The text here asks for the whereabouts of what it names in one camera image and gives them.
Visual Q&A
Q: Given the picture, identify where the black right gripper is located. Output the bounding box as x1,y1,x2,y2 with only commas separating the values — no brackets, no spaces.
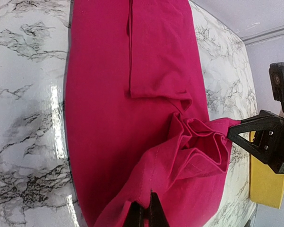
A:
227,110,284,174

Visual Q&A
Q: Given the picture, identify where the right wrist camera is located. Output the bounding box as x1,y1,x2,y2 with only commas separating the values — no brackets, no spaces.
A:
269,62,284,102

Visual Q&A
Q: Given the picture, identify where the right corner wall post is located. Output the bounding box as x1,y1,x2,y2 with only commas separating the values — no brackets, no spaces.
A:
241,25,284,45

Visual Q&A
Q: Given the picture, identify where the yellow laundry basket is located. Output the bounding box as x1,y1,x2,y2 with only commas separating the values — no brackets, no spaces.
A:
249,131,284,210

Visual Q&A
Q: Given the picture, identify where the pink garment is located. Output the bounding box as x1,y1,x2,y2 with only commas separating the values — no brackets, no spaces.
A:
65,0,239,227

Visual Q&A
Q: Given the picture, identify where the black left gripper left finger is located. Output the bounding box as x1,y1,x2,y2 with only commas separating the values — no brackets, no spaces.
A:
124,201,148,227

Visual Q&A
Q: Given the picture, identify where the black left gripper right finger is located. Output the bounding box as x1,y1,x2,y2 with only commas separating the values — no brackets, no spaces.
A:
148,192,170,227

